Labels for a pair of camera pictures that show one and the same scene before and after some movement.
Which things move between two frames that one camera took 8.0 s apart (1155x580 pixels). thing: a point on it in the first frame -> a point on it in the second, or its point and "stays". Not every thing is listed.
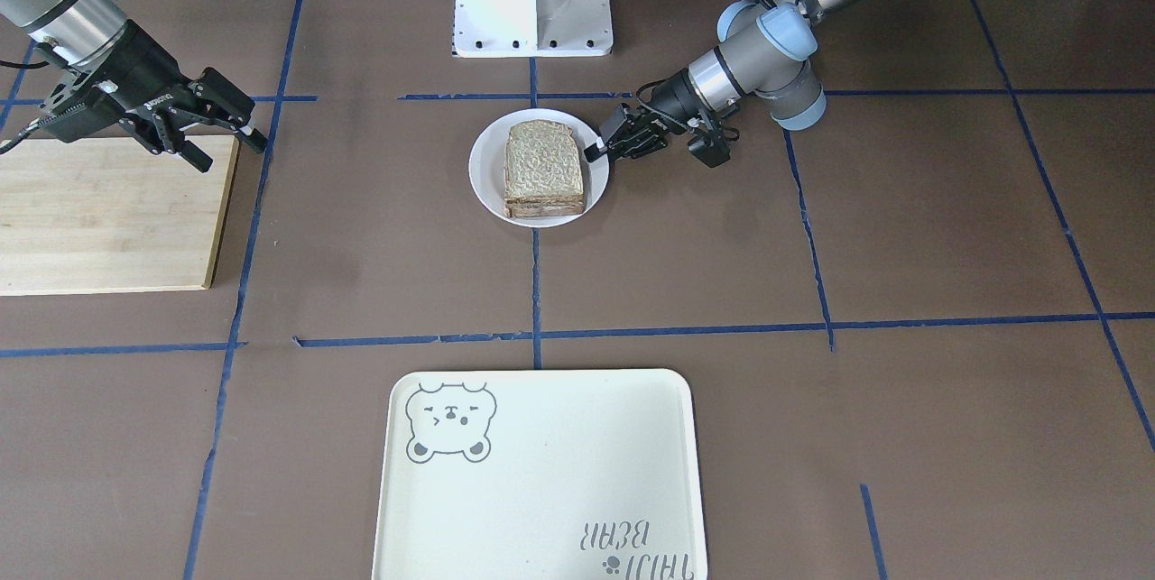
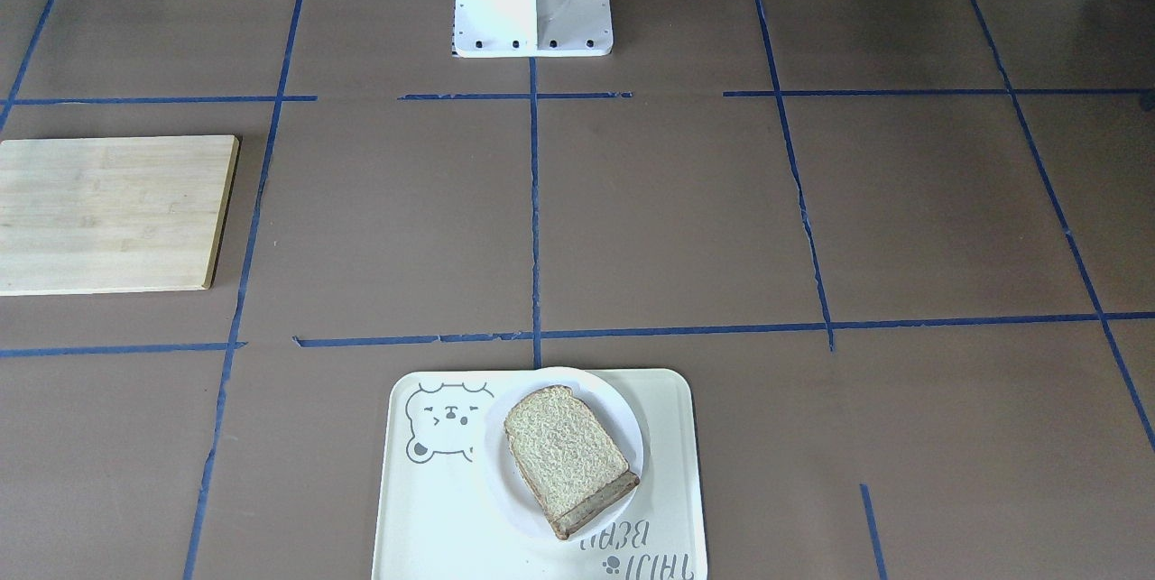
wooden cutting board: [107, 215] stays
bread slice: [542, 162] -> [562, 447]
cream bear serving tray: [540, 474] stays
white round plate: [487, 166] -> [504, 476]
